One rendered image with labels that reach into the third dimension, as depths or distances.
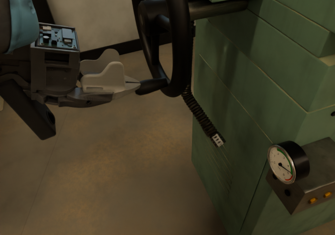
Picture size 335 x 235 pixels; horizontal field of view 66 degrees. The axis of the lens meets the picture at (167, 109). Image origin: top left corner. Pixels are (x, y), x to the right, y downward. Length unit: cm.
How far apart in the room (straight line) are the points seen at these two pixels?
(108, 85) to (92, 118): 112
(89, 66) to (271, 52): 31
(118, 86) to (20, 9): 20
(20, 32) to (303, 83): 38
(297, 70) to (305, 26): 7
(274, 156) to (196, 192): 73
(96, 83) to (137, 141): 96
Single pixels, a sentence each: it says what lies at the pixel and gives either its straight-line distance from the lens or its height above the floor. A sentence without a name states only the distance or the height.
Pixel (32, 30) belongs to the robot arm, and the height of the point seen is 92.
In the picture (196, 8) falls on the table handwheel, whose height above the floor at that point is 82.
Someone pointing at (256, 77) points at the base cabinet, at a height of 69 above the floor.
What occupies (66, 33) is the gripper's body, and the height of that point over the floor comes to 85.
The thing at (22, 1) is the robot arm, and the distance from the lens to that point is 23.
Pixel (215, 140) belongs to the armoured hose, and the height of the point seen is 57.
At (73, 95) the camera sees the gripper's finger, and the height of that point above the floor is 79.
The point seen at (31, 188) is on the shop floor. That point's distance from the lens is 133.
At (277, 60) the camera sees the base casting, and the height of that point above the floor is 75.
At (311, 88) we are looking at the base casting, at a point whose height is 75.
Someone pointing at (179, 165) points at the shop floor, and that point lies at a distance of 121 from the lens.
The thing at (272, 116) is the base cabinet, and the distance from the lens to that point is 54.
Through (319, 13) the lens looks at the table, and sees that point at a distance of 41.
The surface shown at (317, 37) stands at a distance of 42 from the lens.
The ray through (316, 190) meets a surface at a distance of 50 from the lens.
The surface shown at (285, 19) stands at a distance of 46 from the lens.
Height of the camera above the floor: 101
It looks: 44 degrees down
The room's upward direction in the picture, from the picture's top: 4 degrees counter-clockwise
